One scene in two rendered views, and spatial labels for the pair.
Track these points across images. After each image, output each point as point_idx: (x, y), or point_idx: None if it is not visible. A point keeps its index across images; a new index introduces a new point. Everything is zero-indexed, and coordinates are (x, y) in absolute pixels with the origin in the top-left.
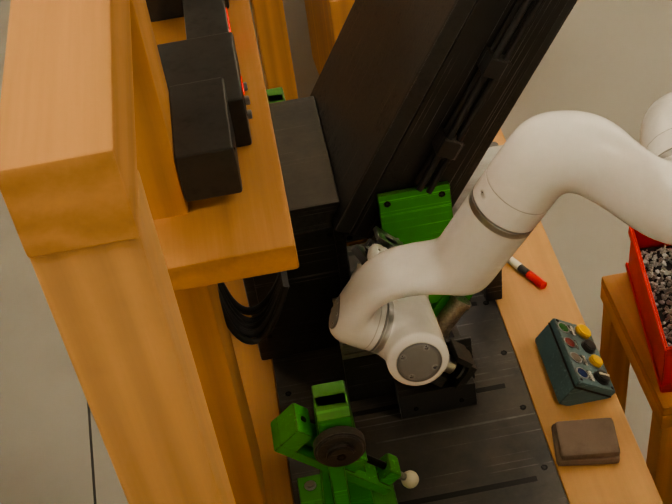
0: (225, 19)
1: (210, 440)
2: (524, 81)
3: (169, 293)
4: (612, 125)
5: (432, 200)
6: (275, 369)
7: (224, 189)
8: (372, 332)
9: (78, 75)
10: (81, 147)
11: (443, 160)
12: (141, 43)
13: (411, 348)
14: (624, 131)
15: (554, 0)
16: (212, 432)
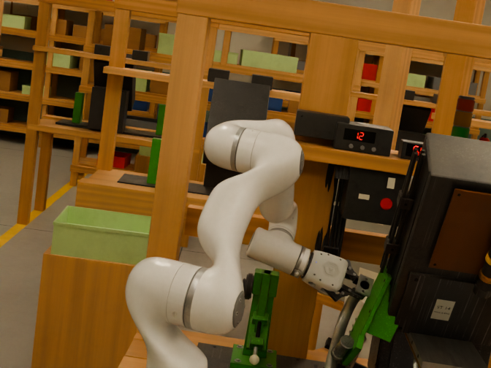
0: (418, 143)
1: (177, 123)
2: (413, 228)
3: (191, 58)
4: (266, 120)
5: (382, 281)
6: None
7: (294, 130)
8: (268, 228)
9: None
10: None
11: (391, 257)
12: (307, 55)
13: (254, 231)
14: (261, 121)
15: (424, 175)
16: (185, 132)
